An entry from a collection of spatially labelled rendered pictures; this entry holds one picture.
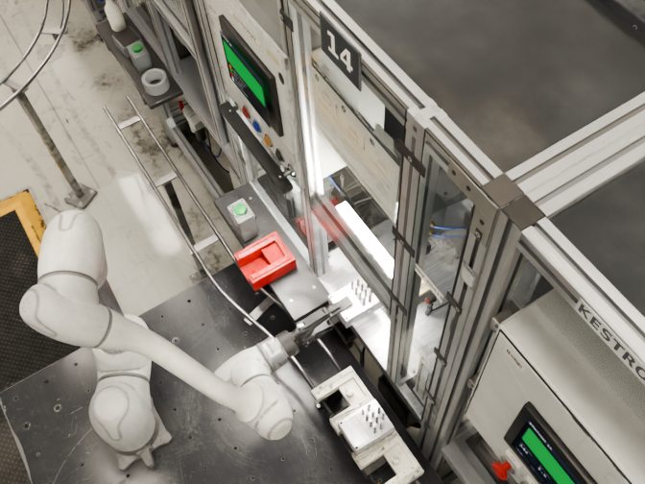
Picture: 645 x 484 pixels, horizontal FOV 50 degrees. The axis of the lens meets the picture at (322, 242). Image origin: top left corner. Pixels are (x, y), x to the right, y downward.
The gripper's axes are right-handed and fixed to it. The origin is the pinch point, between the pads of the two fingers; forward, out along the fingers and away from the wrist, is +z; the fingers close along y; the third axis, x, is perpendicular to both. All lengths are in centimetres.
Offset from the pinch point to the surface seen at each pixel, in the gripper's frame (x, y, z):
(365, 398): -21.2, -14.8, -7.0
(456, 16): -4, 96, 30
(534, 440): -64, 60, 4
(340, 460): -27.8, -33.8, -21.9
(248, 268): 33.4, -10.5, -15.0
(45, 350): 98, -95, -103
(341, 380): -13.0, -14.6, -10.0
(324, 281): 16.1, -12.6, 3.0
